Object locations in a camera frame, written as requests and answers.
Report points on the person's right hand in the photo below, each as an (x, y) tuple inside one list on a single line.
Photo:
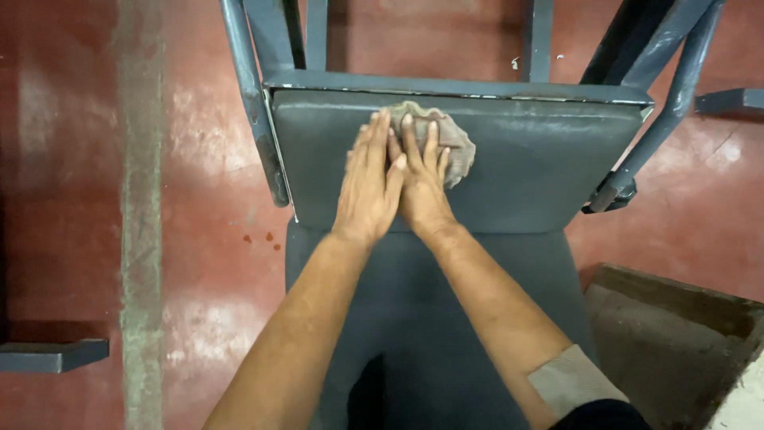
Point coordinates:
[(425, 197)]

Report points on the person's left hand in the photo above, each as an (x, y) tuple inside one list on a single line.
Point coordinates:
[(367, 191)]

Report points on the beige grey cleaning cloth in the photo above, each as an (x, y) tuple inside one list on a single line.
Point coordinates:
[(456, 143)]

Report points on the grey metal padded chair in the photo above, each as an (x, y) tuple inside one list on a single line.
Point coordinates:
[(537, 161)]

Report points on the grey cuffed black sleeve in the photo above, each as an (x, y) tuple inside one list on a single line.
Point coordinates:
[(576, 382)]

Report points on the brown concrete block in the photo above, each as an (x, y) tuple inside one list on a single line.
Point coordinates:
[(668, 346)]

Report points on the grey metal furniture foot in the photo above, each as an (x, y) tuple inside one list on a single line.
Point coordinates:
[(51, 355), (731, 101)]

